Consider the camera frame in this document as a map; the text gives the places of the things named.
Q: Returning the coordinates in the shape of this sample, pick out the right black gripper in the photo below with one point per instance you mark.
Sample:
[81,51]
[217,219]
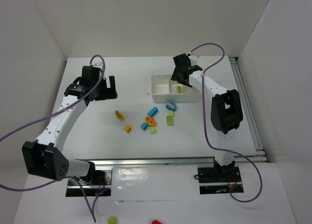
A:
[180,71]

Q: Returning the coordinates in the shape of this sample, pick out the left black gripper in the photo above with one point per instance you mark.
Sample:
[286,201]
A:
[107,90]

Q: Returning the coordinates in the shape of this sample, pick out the lime green lego brick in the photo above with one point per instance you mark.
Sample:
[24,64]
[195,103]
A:
[169,120]
[152,129]
[177,89]
[171,113]

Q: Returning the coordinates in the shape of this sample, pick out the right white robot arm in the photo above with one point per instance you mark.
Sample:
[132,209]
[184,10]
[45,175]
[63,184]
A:
[222,110]

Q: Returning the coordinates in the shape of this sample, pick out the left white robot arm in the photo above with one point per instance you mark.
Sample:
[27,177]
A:
[43,157]

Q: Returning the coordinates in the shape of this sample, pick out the white three-compartment tray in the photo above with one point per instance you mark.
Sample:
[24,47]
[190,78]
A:
[163,89]

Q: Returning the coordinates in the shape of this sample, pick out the yellow striped bee lego brick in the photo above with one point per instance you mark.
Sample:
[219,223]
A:
[119,115]

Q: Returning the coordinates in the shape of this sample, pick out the teal frog lego brick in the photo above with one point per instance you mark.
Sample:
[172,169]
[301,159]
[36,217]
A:
[170,105]

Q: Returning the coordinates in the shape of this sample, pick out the teal long lego brick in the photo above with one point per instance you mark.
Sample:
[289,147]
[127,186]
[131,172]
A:
[153,111]

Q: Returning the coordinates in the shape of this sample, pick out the small orange lego brick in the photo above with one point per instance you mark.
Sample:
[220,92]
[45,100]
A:
[127,128]

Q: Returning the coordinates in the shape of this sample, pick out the small teal lego brick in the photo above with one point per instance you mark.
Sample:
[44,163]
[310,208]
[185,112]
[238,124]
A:
[144,126]

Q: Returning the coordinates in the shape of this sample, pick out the orange butterfly lego brick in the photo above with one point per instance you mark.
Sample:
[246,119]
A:
[150,121]

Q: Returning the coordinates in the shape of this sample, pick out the lime green lego brick bottom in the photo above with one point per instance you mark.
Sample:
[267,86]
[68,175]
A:
[152,129]

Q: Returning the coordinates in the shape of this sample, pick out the green lego brick foreground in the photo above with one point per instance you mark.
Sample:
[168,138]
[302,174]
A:
[112,220]

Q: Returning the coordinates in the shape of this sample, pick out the red object foreground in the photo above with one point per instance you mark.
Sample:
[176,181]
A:
[156,222]

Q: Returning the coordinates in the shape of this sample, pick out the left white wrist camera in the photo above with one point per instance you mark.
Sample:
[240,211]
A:
[98,65]

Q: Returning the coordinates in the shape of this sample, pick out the aluminium rail front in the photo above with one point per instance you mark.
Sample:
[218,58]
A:
[152,162]

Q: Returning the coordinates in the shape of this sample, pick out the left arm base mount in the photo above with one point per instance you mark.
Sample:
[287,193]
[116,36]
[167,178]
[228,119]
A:
[100,185]

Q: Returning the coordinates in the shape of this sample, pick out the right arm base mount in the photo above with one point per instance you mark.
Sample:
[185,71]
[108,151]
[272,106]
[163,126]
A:
[212,183]

